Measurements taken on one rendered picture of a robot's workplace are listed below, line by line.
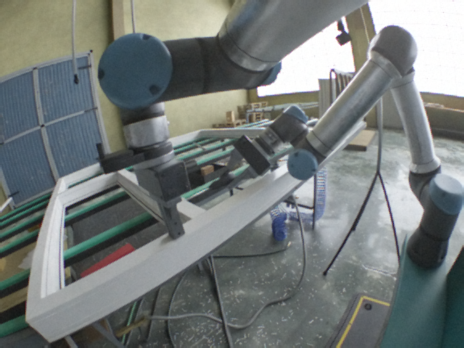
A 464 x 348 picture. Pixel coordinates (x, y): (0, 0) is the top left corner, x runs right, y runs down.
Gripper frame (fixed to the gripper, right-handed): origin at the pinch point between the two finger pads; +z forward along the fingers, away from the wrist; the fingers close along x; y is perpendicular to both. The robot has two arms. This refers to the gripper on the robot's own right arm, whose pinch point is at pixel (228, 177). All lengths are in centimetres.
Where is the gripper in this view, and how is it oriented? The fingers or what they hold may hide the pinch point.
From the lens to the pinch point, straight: 64.7
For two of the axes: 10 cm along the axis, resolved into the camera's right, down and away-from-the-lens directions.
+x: 6.1, 7.5, -2.6
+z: -7.2, 6.6, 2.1
